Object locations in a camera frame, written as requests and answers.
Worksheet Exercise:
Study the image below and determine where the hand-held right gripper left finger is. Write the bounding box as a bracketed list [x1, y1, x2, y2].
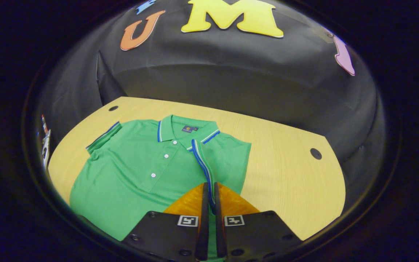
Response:
[122, 182, 210, 262]

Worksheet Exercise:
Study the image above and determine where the green T-shirt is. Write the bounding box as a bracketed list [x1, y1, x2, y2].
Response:
[69, 115, 252, 261]

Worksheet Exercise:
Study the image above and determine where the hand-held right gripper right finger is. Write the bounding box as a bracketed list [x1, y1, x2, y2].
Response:
[213, 182, 303, 262]

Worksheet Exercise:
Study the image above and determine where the white object with red marks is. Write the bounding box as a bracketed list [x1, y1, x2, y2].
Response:
[36, 114, 52, 171]

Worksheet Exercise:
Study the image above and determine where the black backdrop cloth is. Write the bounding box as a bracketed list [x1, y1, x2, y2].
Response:
[35, 0, 390, 215]

